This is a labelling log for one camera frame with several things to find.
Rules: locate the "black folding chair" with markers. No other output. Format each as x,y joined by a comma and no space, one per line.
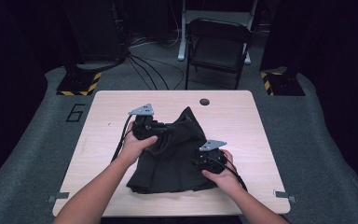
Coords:
219,46

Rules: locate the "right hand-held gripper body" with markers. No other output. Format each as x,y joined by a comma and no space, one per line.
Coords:
213,160

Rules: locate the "black hazard-striped stand base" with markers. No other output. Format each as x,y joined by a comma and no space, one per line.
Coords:
284,84
77,82

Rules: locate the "dark pleated skirt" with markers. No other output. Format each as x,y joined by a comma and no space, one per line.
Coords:
171,155

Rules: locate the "white metal table frame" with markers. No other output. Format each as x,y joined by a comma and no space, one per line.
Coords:
182,37

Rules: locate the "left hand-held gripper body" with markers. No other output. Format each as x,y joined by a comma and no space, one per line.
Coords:
144,124

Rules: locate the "grey table edge bracket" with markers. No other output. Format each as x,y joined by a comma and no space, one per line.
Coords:
286,196
59,197

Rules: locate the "person's left hand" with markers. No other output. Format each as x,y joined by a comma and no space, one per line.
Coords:
133,147

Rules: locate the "person's right hand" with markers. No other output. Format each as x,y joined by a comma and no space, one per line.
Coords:
225,180

